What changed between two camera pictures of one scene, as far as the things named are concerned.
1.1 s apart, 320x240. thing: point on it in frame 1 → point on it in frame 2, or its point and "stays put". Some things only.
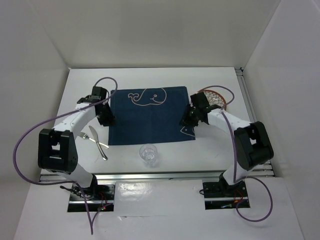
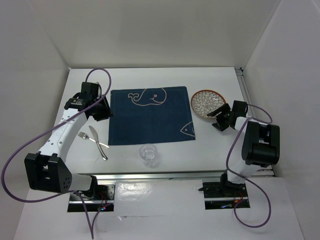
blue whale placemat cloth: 150,115 stays put
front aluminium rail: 146,175 stays put
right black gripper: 185,120 → 220,125
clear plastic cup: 148,153 stays put
